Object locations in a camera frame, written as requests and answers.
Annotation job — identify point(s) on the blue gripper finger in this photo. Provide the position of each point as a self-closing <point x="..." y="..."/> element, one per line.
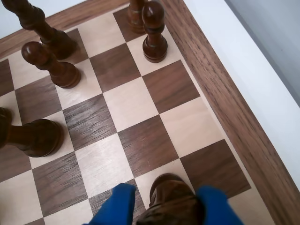
<point x="114" y="206"/>
<point x="218" y="208"/>

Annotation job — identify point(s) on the dark knight chess piece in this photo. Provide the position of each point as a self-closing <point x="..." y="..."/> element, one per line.
<point x="171" y="199"/>

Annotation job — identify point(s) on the dark queen chess piece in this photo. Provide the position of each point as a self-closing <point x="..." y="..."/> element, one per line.
<point x="37" y="138"/>

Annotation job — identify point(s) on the dark pawn chess piece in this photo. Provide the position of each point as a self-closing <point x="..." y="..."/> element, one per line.
<point x="154" y="44"/>
<point x="63" y="72"/>

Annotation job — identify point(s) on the dark bishop chess piece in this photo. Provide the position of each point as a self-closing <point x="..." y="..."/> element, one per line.
<point x="54" y="39"/>

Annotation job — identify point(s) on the dark rook chess piece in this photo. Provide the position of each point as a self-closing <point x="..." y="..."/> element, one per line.
<point x="134" y="18"/>

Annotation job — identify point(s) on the wooden chessboard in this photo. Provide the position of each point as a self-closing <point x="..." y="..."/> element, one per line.
<point x="131" y="105"/>

